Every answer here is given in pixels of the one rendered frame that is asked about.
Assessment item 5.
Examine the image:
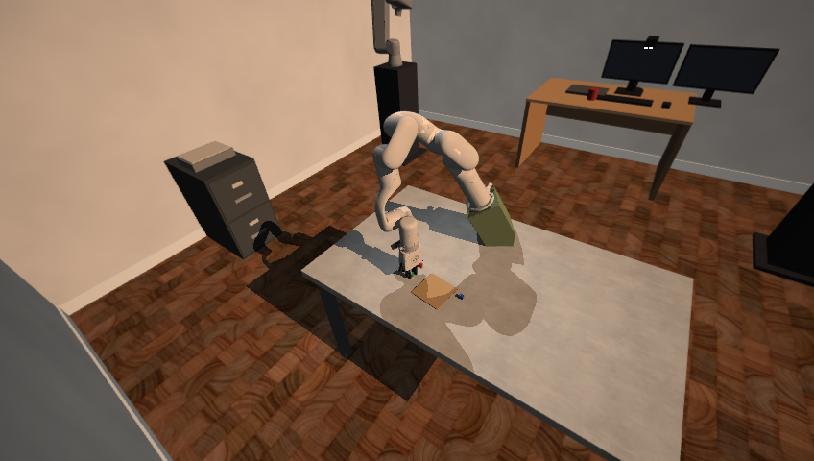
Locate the tan flat mat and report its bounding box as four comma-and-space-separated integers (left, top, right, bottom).
411, 274, 458, 309

